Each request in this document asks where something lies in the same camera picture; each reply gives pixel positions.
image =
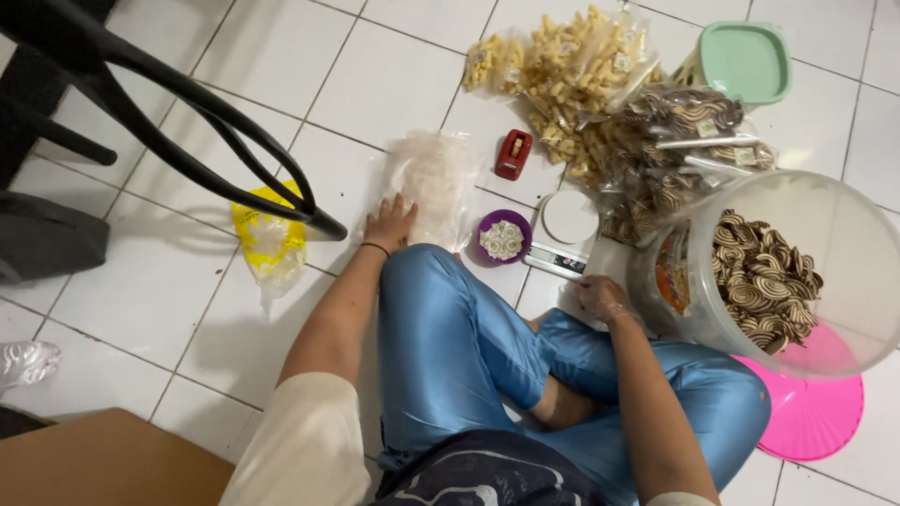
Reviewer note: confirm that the heap of round sticker labels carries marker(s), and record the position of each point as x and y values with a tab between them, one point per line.
502	240

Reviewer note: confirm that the black wrist band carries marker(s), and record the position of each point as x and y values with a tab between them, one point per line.
376	247

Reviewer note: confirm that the cream container with green lid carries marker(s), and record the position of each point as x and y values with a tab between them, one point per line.
745	62

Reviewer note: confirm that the person's left fingers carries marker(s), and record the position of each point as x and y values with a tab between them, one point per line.
396	206

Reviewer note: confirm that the heap of loose striped cookies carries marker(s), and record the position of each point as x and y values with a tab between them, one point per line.
763	288

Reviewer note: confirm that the dark printed shirt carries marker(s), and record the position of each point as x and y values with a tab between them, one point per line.
485	471

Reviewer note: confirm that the person's right fingers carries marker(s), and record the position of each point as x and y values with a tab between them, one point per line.
583	288

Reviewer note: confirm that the red tape dispenser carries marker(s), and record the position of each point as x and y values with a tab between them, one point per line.
512	156

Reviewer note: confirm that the person's bare foot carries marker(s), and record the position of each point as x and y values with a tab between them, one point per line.
562	407

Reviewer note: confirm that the purple bowl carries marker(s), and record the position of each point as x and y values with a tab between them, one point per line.
486	216

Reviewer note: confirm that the yellow plastic bag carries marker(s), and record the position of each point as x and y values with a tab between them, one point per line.
271	246

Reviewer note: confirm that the white digital kitchen scale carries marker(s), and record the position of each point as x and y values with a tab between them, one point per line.
568	218

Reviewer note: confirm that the blue satin trousers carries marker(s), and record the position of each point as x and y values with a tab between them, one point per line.
450	344

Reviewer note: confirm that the cream sleeve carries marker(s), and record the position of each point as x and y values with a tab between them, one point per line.
302	443

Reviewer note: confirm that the person's right hand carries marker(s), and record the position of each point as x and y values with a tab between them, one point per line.
606	299

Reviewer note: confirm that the pile of yellow snack packets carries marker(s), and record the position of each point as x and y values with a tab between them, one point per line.
569	77

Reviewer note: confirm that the pile of striped cookie packets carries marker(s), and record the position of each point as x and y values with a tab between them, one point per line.
675	126

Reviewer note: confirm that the black chair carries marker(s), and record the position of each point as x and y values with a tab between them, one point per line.
28	105

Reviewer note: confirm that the stack of clear plastic bags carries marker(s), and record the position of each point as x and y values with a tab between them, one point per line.
436	183

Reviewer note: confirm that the pink round lid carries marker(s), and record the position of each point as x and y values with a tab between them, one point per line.
808	414

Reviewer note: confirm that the person's left hand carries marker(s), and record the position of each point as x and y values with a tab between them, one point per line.
389	226

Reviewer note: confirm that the brown cardboard box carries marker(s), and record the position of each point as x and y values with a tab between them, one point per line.
98	464

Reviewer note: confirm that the large clear plastic bucket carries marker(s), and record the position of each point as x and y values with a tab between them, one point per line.
851	246

